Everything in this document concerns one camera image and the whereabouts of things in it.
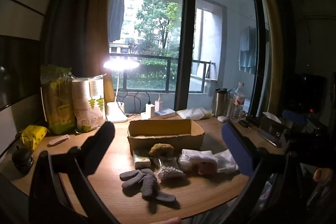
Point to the clear water bottle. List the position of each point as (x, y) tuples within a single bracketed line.
[(237, 108)]

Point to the white folding knife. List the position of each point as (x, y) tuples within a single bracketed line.
[(59, 140)]

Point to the white earbuds case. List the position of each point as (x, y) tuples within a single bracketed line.
[(222, 118)]

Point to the white desk lamp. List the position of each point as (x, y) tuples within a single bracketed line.
[(115, 111)]

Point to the white power strip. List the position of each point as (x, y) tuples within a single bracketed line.
[(164, 113)]

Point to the hanging blue towel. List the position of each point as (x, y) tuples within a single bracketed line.
[(248, 50)]

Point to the person's left hand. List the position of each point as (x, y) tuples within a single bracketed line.
[(168, 220)]

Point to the pink plush toy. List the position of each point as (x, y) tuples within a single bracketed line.
[(207, 169)]

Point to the white plastic bag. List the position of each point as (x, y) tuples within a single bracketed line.
[(227, 161)]

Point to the balcony railing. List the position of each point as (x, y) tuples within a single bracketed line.
[(168, 57)]

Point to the steel thermos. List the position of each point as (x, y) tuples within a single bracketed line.
[(220, 103)]

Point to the green paper cup pack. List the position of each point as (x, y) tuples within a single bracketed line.
[(56, 108)]

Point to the cardboard box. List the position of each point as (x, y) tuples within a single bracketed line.
[(162, 144)]

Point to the black round object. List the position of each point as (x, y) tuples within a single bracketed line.
[(22, 161)]

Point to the brown sponge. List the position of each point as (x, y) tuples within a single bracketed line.
[(160, 150)]

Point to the white packet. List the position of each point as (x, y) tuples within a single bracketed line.
[(191, 113)]

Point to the dark curtain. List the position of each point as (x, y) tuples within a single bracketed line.
[(73, 16)]

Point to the clear plastic bag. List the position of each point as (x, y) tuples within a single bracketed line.
[(191, 157)]

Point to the hanging dark garment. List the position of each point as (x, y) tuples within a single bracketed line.
[(116, 14)]

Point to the person's right hand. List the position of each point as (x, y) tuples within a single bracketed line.
[(321, 174)]

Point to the black case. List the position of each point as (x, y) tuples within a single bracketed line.
[(249, 120)]

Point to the white charger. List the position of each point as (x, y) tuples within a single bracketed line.
[(150, 109)]

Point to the small flat box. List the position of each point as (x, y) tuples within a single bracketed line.
[(141, 161)]

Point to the white textured brush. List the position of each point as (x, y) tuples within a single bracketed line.
[(169, 171)]

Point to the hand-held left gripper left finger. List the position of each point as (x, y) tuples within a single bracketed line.
[(101, 142)]

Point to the grey glove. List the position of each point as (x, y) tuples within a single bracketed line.
[(147, 182)]

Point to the dark window frame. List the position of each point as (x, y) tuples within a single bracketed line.
[(186, 29)]

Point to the yellow packet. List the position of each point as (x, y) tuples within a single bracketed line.
[(32, 134)]

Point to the white paper cup pack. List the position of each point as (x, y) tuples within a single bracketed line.
[(86, 111)]

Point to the tissue box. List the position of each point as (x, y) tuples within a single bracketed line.
[(273, 132)]

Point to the white plug adapter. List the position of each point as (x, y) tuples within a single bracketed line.
[(158, 106)]

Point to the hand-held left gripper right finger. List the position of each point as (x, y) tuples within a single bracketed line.
[(236, 150)]

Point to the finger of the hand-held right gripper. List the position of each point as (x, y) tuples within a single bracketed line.
[(292, 116)]

